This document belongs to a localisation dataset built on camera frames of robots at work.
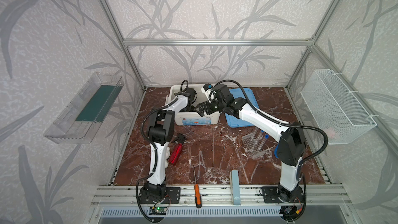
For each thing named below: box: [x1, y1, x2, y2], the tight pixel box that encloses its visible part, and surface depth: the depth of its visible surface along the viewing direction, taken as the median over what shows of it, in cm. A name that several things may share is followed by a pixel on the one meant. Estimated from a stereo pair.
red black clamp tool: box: [168, 134, 187, 166], surface depth 87 cm
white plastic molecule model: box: [165, 146, 171, 160], surface depth 86 cm
